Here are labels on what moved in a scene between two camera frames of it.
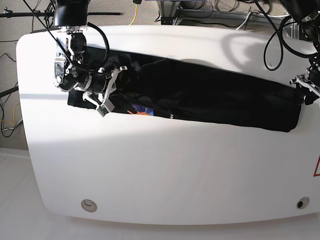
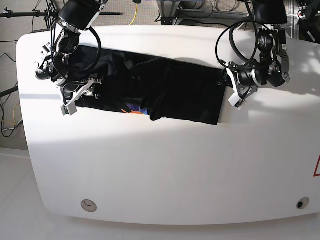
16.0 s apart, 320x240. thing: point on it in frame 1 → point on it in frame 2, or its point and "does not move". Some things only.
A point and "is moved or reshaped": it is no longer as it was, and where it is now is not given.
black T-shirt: x=186 y=91 is moved or reshaped
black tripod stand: x=48 y=14 does not move
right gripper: x=302 y=80 → x=236 y=79
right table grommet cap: x=302 y=203 does not move
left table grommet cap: x=89 y=205 does not move
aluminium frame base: x=169 y=12 does not move
